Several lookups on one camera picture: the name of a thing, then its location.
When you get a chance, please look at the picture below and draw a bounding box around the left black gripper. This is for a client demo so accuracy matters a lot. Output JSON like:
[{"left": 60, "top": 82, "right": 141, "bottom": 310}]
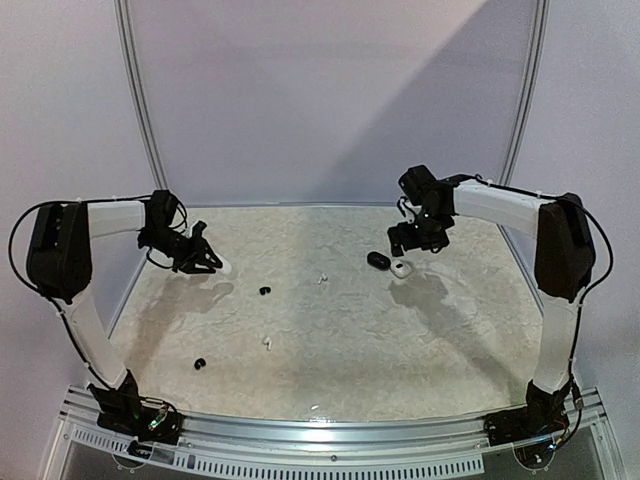
[{"left": 141, "top": 225, "right": 222, "bottom": 274}]

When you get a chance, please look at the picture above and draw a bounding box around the white oval charging case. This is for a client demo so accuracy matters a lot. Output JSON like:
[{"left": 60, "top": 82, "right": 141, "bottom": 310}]
[{"left": 217, "top": 256, "right": 233, "bottom": 275}]

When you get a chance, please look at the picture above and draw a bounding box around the small white charging case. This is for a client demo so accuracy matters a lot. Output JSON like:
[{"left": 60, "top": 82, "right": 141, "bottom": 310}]
[{"left": 390, "top": 261, "right": 412, "bottom": 279}]

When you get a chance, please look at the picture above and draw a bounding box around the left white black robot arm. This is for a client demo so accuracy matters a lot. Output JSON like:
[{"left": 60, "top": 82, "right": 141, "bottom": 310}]
[{"left": 25, "top": 190, "right": 232, "bottom": 390}]

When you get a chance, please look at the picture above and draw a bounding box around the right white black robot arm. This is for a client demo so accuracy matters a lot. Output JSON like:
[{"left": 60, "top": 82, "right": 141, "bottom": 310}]
[{"left": 387, "top": 165, "right": 596, "bottom": 395}]

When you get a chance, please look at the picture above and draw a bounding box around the black charging case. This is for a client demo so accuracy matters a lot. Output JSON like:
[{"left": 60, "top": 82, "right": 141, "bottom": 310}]
[{"left": 366, "top": 251, "right": 391, "bottom": 271}]

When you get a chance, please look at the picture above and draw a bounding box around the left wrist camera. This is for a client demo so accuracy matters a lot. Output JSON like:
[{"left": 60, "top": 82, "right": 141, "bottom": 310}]
[{"left": 183, "top": 221, "right": 207, "bottom": 241}]

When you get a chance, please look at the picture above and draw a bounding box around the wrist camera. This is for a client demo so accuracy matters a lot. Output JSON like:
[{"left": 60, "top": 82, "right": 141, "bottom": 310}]
[
  {"left": 183, "top": 221, "right": 207, "bottom": 241},
  {"left": 396, "top": 195, "right": 417, "bottom": 229}
]

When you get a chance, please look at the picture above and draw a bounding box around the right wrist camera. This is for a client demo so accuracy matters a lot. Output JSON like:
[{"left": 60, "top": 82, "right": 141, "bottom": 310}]
[{"left": 396, "top": 195, "right": 417, "bottom": 229}]

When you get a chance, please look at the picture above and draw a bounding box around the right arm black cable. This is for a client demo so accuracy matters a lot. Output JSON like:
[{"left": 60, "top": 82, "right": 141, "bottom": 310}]
[{"left": 449, "top": 173, "right": 615, "bottom": 441}]

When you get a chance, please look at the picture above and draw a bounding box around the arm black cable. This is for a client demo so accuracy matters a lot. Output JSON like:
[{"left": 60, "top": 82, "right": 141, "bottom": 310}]
[
  {"left": 449, "top": 173, "right": 615, "bottom": 441},
  {"left": 8, "top": 192, "right": 194, "bottom": 386}
]

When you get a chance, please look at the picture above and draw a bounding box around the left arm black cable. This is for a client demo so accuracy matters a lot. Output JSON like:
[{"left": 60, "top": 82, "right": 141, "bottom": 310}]
[{"left": 8, "top": 192, "right": 194, "bottom": 386}]

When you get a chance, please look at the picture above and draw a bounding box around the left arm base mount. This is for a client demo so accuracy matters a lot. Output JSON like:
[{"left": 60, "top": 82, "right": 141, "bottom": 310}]
[{"left": 88, "top": 382, "right": 184, "bottom": 445}]

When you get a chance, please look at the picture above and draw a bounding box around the left aluminium frame post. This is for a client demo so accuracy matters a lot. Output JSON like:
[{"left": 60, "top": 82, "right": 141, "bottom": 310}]
[{"left": 114, "top": 0, "right": 169, "bottom": 189}]

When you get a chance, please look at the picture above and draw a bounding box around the aluminium frame post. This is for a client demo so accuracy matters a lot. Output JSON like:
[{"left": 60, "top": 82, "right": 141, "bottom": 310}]
[
  {"left": 492, "top": 0, "right": 550, "bottom": 189},
  {"left": 114, "top": 0, "right": 169, "bottom": 189}
]

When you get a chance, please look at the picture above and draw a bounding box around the aluminium front rail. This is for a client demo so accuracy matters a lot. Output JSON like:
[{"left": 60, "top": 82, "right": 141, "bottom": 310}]
[{"left": 44, "top": 388, "right": 625, "bottom": 479}]

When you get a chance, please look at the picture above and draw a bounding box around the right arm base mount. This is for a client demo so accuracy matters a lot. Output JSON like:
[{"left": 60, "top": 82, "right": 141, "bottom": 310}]
[{"left": 483, "top": 398, "right": 582, "bottom": 450}]

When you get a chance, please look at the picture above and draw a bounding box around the right aluminium frame post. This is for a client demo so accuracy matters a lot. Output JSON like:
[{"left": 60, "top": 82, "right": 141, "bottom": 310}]
[{"left": 492, "top": 0, "right": 550, "bottom": 189}]

